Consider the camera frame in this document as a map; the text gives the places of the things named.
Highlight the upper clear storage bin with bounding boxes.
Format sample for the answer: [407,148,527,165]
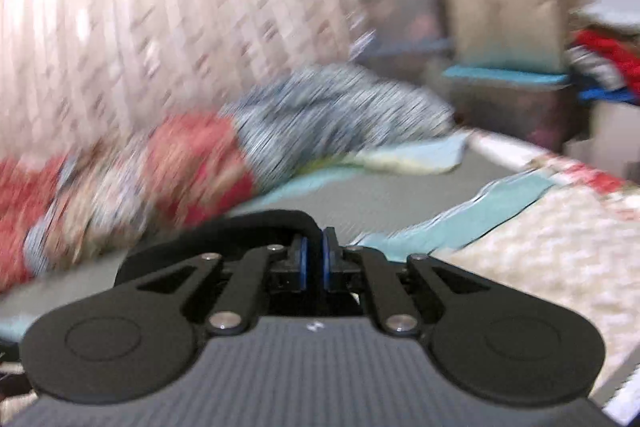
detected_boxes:
[354,0,452,82]

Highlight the white box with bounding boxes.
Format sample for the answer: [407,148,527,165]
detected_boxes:
[564,101,639,183]

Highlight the red and blue floral quilt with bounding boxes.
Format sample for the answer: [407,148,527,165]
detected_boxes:
[1,63,454,289]

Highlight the beige leaf pattern curtain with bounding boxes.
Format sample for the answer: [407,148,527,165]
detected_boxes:
[1,0,367,155]

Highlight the black pants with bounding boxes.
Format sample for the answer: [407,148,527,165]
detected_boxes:
[114,210,322,286]

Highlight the pile of colourful clothes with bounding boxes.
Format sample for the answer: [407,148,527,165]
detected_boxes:
[565,4,639,105]

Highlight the clear bin with teal lid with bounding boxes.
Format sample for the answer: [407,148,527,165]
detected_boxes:
[442,65,580,152]

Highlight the patterned bedsheet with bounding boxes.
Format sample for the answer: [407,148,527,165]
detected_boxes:
[0,128,640,423]

